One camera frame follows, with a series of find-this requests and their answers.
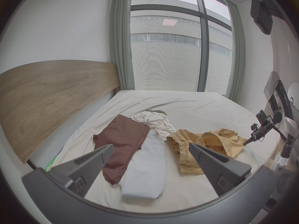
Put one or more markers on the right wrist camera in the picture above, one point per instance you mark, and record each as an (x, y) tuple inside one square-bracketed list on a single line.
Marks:
[(262, 116)]

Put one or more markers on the bed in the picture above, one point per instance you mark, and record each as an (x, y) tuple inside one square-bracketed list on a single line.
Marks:
[(198, 111)]

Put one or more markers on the green printed package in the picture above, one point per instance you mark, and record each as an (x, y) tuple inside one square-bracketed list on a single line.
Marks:
[(52, 162)]

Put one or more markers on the cream garment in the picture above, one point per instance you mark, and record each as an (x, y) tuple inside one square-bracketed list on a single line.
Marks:
[(156, 122)]

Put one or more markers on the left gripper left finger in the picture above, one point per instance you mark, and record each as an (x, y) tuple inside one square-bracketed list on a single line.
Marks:
[(88, 167)]

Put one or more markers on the tan shorts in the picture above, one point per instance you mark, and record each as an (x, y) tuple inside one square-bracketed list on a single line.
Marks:
[(210, 140)]

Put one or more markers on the olive green garment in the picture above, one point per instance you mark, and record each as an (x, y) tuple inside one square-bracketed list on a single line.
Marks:
[(156, 111)]

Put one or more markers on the pale grey garment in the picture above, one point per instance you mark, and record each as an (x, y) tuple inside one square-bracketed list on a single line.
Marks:
[(144, 171)]

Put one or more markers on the grey-green curtain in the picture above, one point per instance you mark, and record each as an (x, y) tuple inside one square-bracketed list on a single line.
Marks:
[(237, 55), (122, 43)]

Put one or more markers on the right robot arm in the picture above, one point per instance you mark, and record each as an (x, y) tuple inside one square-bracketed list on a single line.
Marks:
[(283, 97)]

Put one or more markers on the brown garment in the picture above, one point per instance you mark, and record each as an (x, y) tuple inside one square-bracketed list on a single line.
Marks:
[(123, 134)]

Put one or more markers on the window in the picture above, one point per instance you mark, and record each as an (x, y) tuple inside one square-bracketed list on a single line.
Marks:
[(163, 66)]

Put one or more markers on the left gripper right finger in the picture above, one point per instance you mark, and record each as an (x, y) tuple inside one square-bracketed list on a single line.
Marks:
[(215, 169)]

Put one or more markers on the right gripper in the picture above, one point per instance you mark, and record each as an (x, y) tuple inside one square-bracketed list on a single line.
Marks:
[(259, 132)]

